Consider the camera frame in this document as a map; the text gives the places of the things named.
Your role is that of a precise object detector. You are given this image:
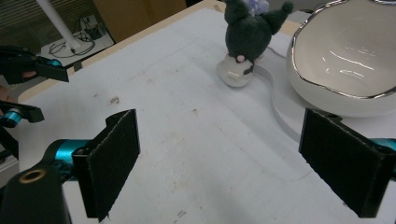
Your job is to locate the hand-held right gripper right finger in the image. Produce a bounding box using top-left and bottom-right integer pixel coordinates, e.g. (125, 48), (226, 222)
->
(298, 107), (396, 218)

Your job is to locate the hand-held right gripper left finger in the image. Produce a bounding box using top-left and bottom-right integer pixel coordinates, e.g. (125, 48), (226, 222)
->
(40, 108), (141, 223)

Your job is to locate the black and white plush toy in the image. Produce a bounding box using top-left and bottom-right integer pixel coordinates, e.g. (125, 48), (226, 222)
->
(217, 0), (295, 89)

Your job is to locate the white pole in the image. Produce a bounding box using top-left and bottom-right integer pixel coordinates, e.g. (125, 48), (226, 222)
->
(35, 0), (83, 54)

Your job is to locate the white foam board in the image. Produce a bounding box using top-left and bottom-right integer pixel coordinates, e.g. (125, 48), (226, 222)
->
(18, 7), (396, 224)

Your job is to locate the brown wooden cabinet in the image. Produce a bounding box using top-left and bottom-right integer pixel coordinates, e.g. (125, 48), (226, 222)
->
(92, 0), (188, 44)

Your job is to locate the white eggshell-shaped bowl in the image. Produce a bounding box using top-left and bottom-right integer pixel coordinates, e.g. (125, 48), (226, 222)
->
(285, 0), (396, 119)

